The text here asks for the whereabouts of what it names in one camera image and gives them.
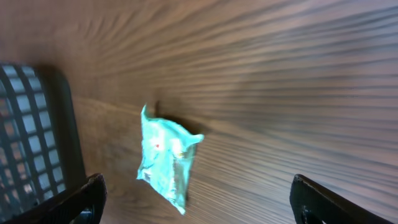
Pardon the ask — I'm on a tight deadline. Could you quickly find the grey plastic basket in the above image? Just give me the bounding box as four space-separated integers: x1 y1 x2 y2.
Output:
1 62 86 222

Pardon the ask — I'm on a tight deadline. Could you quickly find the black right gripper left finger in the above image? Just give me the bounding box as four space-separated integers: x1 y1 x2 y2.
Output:
5 173 107 224

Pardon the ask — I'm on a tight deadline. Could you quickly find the teal tissue packet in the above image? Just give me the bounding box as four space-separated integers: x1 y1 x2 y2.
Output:
136 106 205 215

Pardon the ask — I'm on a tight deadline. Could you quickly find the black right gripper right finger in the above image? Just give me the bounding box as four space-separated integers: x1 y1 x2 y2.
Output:
290 174 391 224

